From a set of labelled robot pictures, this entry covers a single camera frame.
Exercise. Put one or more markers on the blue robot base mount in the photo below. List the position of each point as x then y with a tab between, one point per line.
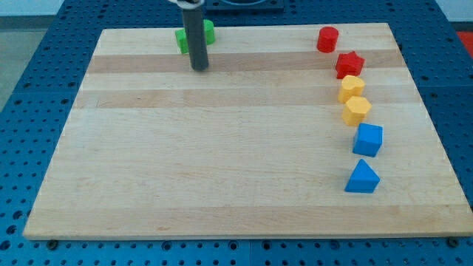
244	5

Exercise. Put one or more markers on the yellow heart block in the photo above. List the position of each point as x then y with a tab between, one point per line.
350	86

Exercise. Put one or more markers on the blue triangle block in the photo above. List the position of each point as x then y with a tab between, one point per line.
363	179

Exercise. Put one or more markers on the red star block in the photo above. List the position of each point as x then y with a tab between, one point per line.
349	64

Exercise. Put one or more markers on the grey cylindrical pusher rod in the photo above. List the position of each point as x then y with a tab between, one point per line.
193	23

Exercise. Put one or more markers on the green circle block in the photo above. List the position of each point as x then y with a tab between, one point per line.
210	37

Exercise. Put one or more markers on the light wooden board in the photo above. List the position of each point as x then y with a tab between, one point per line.
254	147

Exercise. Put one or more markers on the green block behind rod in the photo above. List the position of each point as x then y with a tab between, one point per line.
181	40

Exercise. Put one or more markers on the blue cube block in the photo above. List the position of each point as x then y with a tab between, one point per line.
368	139

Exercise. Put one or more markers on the red cylinder block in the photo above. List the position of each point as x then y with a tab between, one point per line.
327	40

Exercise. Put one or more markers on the yellow hexagon block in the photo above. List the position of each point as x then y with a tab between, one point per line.
355	110

